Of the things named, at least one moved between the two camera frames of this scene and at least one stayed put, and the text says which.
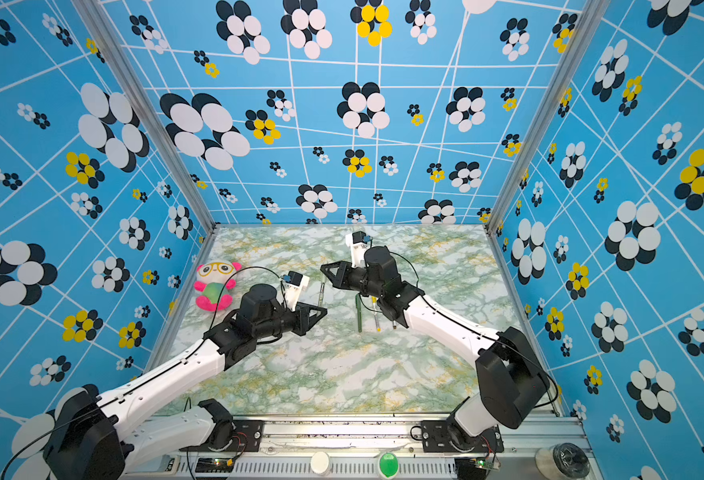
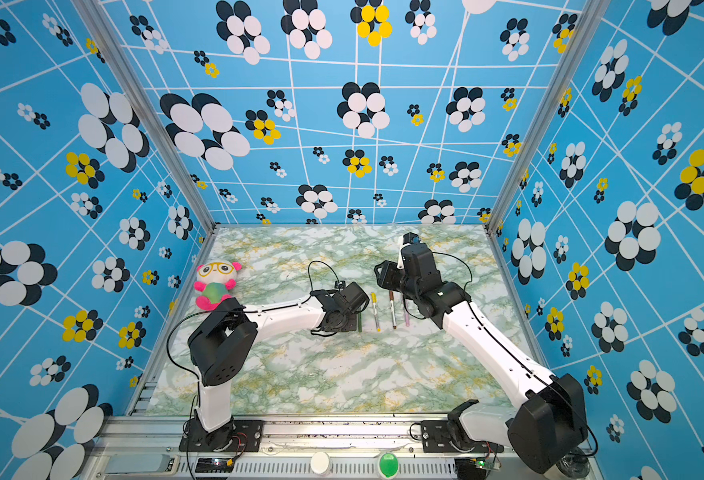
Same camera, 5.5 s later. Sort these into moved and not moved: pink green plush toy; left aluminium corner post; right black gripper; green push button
Moved: right black gripper
Not moved: left aluminium corner post; green push button; pink green plush toy
